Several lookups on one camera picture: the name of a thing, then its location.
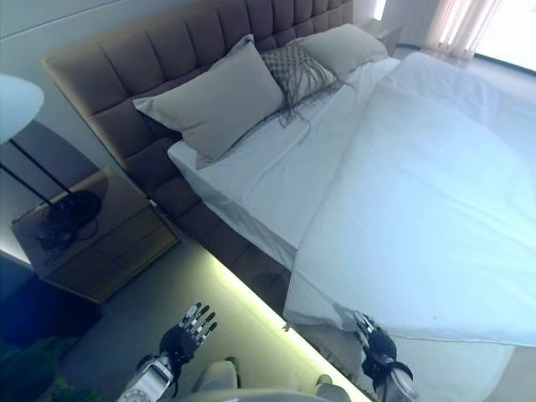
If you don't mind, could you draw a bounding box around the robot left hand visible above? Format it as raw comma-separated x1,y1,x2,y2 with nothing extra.
158,300,221,365

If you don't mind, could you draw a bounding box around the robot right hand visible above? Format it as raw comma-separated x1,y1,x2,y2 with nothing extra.
353,310,399,376

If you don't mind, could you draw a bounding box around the white duvet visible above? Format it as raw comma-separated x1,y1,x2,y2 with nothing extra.
282,52,536,348

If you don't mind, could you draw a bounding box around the white fitted bed sheet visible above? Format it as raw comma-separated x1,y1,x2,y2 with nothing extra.
167,56,403,270

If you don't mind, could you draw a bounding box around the robot left leg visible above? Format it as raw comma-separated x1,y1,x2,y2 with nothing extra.
195,355,240,402

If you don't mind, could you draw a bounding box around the robot leg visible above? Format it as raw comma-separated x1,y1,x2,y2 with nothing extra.
313,374,349,402
195,355,240,402

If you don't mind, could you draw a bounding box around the robot right leg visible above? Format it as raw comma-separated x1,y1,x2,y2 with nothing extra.
313,374,349,402

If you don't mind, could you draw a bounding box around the light wooden nightstand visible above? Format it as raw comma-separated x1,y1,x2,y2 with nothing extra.
363,18,405,58
11,167,182,304

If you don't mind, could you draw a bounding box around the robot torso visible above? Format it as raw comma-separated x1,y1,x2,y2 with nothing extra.
175,389,378,402

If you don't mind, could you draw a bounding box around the black box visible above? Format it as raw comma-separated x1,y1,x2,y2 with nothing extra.
0,267,102,349

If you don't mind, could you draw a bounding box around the green leafy plant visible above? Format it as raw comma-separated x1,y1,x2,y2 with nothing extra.
0,334,101,402

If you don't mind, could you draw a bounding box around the beige pillow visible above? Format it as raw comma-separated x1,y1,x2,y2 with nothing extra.
292,23,389,79
132,33,286,162

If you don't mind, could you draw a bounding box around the white dome table lamp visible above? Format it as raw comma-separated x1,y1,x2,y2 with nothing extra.
0,73,104,229

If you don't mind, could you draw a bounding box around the macrame fringed cushion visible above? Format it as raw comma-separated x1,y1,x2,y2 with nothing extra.
260,41,347,129

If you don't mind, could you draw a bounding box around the sheer light curtain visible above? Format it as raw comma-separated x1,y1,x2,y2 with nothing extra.
430,0,502,58

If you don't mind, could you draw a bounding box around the tangled black lamp cable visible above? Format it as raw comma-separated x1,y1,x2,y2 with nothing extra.
35,217,102,257

